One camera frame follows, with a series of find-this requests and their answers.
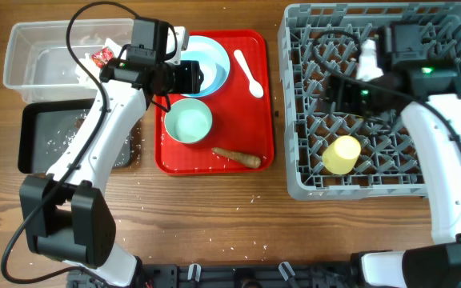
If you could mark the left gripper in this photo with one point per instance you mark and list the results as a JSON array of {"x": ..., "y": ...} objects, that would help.
[{"x": 190, "y": 81}]

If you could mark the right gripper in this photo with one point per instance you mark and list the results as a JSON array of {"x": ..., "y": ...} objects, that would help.
[{"x": 345, "y": 86}]

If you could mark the large light blue plate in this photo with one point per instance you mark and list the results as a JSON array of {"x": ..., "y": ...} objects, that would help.
[{"x": 213, "y": 61}]

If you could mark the green bowl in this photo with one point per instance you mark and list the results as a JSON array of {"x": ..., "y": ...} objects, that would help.
[{"x": 189, "y": 121}]

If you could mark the yellow plastic cup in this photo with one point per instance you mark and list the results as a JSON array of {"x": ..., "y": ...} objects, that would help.
[{"x": 341, "y": 155}]

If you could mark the red snack wrapper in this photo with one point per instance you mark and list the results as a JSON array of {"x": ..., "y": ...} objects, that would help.
[{"x": 102, "y": 57}]

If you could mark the brown carrot piece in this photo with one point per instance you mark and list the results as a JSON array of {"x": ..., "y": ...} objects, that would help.
[{"x": 247, "y": 160}]

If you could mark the dark brown food lump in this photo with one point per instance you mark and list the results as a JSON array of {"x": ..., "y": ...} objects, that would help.
[{"x": 80, "y": 121}]

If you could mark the pile of white rice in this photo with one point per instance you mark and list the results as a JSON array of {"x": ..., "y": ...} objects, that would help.
[{"x": 59, "y": 146}]

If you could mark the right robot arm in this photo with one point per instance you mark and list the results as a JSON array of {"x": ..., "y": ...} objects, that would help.
[{"x": 395, "y": 73}]

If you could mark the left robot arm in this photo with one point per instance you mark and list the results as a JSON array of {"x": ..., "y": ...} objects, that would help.
[{"x": 66, "y": 217}]

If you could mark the grey dishwasher rack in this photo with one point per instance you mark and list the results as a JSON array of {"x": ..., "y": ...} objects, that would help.
[{"x": 309, "y": 33}]

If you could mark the clear plastic waste bin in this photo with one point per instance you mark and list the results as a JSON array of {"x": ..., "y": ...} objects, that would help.
[{"x": 39, "y": 66}]

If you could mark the white plastic spoon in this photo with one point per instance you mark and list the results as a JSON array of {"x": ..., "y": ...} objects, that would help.
[{"x": 255, "y": 88}]

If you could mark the red serving tray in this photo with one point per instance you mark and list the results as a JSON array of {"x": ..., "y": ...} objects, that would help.
[{"x": 242, "y": 122}]

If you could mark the black plastic tray bin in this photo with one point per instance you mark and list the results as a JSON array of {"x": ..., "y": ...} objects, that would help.
[{"x": 40, "y": 122}]

